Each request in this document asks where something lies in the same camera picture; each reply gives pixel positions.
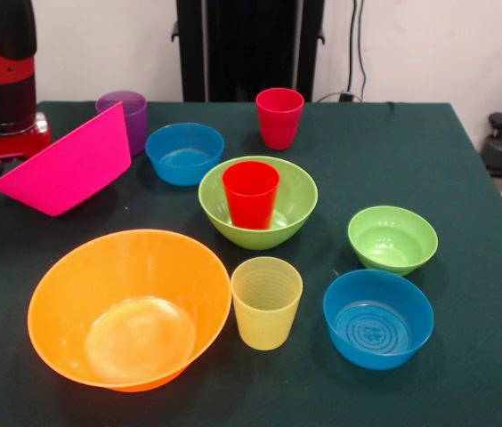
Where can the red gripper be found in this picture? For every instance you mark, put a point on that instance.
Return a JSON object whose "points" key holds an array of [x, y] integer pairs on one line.
{"points": [[10, 144]]}

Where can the large pink plastic bowl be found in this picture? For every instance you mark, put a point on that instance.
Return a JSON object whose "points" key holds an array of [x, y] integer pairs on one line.
{"points": [[73, 164]]}

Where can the purple plastic cup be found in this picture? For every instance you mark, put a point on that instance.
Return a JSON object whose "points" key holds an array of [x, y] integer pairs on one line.
{"points": [[137, 120]]}

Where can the blue plastic bowl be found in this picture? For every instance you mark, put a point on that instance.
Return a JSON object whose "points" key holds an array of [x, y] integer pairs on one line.
{"points": [[184, 151], [378, 324]]}

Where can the red plastic cup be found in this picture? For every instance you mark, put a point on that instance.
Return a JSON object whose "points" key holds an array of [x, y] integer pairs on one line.
{"points": [[251, 200]]}

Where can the crimson pink plastic cup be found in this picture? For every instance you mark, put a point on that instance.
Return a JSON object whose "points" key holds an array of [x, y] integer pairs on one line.
{"points": [[280, 124]]}

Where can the large green plastic bowl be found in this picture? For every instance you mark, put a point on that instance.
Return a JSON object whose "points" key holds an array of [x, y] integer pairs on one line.
{"points": [[295, 200]]}

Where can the orange plastic bowl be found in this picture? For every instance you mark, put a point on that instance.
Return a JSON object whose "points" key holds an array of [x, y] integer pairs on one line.
{"points": [[131, 311]]}

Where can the yellow plastic cup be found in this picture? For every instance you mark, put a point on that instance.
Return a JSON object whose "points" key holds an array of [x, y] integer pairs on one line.
{"points": [[265, 320]]}

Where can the small green plastic bowl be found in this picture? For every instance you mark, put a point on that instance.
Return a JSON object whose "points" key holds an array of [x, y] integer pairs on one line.
{"points": [[391, 244]]}

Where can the dark green table cloth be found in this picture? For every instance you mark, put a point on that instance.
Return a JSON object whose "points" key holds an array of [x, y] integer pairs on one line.
{"points": [[433, 356]]}

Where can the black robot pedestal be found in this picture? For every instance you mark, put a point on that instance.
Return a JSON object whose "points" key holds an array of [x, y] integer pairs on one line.
{"points": [[251, 49]]}

